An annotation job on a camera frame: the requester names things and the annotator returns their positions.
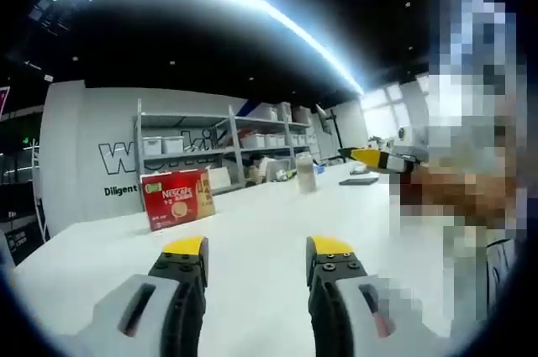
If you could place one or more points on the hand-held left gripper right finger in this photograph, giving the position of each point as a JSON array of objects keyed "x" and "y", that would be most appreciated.
[{"x": 336, "y": 302}]

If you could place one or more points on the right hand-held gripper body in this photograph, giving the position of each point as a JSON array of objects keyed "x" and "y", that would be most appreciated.
[{"x": 416, "y": 140}]

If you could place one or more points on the black monitor stand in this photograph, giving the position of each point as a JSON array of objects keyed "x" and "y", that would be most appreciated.
[{"x": 332, "y": 130}]

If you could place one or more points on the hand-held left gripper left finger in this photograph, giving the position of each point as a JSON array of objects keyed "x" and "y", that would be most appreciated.
[{"x": 143, "y": 311}]

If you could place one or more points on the black tablet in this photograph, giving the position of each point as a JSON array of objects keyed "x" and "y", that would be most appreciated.
[{"x": 358, "y": 182}]

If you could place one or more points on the dark cloth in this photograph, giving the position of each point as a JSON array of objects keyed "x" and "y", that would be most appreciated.
[{"x": 504, "y": 277}]

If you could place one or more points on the row of white storage bins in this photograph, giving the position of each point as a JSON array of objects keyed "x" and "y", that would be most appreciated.
[{"x": 172, "y": 145}]

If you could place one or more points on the grey metal storage shelf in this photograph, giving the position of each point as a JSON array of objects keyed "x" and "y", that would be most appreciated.
[{"x": 185, "y": 118}]

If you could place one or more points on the red coffee box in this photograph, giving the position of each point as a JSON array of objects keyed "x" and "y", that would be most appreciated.
[{"x": 176, "y": 201}]

